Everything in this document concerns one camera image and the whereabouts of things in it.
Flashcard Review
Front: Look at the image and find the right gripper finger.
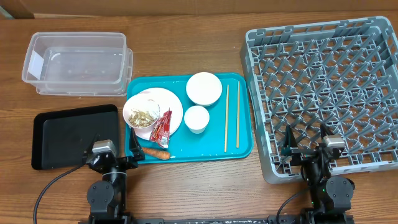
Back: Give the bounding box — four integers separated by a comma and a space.
281, 125, 298, 155
320, 123, 334, 139

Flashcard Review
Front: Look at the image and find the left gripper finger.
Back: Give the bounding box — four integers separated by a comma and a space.
129, 128, 145, 161
83, 133, 99, 157

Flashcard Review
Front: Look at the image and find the red snack wrapper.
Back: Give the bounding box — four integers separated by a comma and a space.
149, 110, 172, 149

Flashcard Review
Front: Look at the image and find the pink bowl with food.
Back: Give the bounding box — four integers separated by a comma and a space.
123, 93, 160, 129

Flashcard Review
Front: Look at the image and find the pink round plate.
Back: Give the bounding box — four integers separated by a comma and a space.
138, 88, 183, 135

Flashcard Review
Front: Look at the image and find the small white cup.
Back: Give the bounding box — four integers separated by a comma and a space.
184, 105, 210, 134

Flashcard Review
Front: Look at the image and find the wooden chopstick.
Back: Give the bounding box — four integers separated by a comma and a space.
236, 81, 241, 148
224, 85, 229, 153

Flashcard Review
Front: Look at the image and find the large white bowl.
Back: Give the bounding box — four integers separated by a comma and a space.
186, 72, 223, 106

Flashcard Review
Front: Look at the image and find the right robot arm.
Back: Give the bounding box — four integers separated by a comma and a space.
275, 124, 355, 224

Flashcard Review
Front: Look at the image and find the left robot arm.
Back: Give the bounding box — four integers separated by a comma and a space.
83, 128, 145, 224

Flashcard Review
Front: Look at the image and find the grey dishwasher rack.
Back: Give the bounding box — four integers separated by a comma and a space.
241, 16, 397, 184

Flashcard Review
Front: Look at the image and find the orange carrot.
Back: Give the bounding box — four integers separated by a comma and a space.
142, 147, 171, 160

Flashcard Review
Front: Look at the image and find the black plastic tray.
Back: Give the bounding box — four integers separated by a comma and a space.
31, 104, 120, 170

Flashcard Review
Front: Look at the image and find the teal serving tray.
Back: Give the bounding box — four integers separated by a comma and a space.
139, 73, 254, 164

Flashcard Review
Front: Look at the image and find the clear plastic bin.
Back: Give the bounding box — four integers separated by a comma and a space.
21, 32, 133, 96

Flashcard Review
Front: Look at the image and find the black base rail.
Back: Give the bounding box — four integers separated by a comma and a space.
77, 214, 355, 224

